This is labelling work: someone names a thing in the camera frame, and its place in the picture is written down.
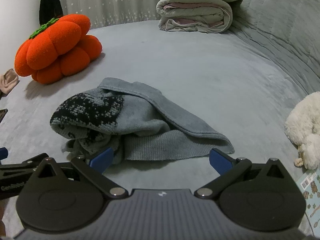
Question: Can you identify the pale blue printed card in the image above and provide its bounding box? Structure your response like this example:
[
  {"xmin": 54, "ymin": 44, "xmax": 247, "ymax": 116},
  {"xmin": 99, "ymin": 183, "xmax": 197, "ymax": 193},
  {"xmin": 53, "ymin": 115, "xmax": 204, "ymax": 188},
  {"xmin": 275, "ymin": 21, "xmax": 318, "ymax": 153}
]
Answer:
[{"xmin": 299, "ymin": 169, "xmax": 320, "ymax": 235}]

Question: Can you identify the grey quilted bed cover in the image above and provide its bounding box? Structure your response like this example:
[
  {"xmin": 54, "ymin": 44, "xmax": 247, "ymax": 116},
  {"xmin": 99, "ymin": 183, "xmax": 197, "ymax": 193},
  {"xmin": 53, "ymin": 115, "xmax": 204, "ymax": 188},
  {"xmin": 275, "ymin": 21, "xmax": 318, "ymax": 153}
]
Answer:
[{"xmin": 225, "ymin": 0, "xmax": 320, "ymax": 108}]

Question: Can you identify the black hanging garment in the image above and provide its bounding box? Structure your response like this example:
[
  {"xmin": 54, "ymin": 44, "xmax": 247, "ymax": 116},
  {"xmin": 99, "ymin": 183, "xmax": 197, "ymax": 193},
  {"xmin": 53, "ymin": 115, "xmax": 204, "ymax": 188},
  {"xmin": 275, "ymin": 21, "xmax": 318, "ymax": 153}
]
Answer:
[{"xmin": 39, "ymin": 0, "xmax": 63, "ymax": 25}]

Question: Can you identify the grey knit sweater black pattern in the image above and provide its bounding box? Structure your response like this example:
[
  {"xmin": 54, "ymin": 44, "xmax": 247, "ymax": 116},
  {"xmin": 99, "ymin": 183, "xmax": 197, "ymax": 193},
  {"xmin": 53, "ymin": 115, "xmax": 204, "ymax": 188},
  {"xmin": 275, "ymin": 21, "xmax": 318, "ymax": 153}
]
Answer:
[{"xmin": 50, "ymin": 77, "xmax": 235, "ymax": 166}]

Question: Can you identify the folded white pink quilt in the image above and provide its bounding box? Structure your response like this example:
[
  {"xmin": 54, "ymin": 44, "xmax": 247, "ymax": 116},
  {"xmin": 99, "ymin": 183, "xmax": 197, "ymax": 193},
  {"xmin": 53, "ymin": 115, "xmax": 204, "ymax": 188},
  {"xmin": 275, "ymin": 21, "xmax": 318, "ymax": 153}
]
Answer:
[{"xmin": 156, "ymin": 0, "xmax": 247, "ymax": 33}]

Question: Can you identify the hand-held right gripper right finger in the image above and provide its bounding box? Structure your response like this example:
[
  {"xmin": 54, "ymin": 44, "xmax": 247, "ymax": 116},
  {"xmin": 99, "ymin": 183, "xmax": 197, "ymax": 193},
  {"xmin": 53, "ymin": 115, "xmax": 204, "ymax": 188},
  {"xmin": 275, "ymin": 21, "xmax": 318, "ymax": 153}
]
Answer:
[{"xmin": 194, "ymin": 148, "xmax": 293, "ymax": 199}]

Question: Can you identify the grey bed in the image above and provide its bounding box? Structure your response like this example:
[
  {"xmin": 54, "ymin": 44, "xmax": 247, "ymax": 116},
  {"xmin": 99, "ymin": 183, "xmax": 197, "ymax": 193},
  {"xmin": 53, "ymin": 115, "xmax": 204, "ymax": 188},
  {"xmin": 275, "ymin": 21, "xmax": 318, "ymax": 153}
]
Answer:
[{"xmin": 0, "ymin": 20, "xmax": 320, "ymax": 238}]

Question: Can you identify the grey star print curtain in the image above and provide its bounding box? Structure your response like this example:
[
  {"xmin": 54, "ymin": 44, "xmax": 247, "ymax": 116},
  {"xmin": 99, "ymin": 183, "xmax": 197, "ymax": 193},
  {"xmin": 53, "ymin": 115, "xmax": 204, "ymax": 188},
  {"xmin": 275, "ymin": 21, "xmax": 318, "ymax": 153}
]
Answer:
[{"xmin": 54, "ymin": 0, "xmax": 175, "ymax": 29}]

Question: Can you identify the beige crumpled cloth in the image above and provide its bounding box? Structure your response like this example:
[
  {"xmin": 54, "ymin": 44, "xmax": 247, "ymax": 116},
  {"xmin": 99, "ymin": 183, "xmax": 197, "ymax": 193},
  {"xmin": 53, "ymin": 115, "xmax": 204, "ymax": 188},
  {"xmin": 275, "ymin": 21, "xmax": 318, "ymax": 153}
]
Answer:
[{"xmin": 0, "ymin": 68, "xmax": 20, "ymax": 96}]

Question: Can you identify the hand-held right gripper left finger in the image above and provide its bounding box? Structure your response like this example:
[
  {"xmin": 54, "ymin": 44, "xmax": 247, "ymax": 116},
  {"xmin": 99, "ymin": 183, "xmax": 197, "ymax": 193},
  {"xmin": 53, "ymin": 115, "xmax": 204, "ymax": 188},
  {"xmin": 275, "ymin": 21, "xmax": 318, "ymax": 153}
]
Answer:
[{"xmin": 32, "ymin": 147, "xmax": 128, "ymax": 198}]

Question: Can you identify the orange pumpkin plush cushion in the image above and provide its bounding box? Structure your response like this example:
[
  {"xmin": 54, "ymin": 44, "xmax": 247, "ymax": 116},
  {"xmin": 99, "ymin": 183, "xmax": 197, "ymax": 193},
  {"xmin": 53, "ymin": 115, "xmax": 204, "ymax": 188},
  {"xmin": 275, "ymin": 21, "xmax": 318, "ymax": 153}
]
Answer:
[{"xmin": 14, "ymin": 14, "xmax": 102, "ymax": 84}]

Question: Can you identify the white fluffy plush toy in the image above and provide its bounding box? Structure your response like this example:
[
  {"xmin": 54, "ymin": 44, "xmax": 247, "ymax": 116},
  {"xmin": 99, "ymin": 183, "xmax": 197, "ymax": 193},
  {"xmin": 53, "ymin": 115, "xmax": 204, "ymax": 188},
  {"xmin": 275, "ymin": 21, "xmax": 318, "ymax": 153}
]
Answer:
[{"xmin": 285, "ymin": 92, "xmax": 320, "ymax": 170}]

